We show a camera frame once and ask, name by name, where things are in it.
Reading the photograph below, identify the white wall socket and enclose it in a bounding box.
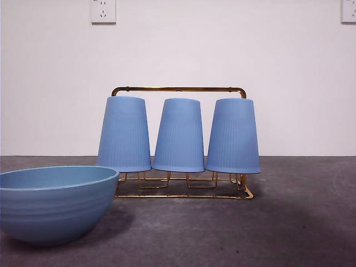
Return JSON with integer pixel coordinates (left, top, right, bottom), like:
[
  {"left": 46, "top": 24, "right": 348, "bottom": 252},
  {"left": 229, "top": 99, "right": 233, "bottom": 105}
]
[
  {"left": 91, "top": 0, "right": 117, "bottom": 24},
  {"left": 341, "top": 0, "right": 356, "bottom": 24}
]

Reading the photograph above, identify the blue ceramic bowl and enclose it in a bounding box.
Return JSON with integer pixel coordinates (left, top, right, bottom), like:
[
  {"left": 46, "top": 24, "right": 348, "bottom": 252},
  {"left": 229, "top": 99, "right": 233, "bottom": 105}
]
[{"left": 0, "top": 165, "right": 120, "bottom": 247}]

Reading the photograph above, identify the gold wire cup rack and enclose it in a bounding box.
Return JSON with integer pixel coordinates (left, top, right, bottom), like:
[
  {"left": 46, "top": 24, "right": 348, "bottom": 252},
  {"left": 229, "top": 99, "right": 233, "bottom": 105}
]
[{"left": 111, "top": 86, "right": 254, "bottom": 200}]

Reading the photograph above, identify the blue ribbed cup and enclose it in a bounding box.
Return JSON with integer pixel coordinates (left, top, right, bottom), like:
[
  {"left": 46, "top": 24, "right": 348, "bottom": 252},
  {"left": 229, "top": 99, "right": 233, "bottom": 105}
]
[
  {"left": 152, "top": 98, "right": 206, "bottom": 173},
  {"left": 96, "top": 96, "right": 152, "bottom": 172},
  {"left": 205, "top": 97, "right": 261, "bottom": 175}
]

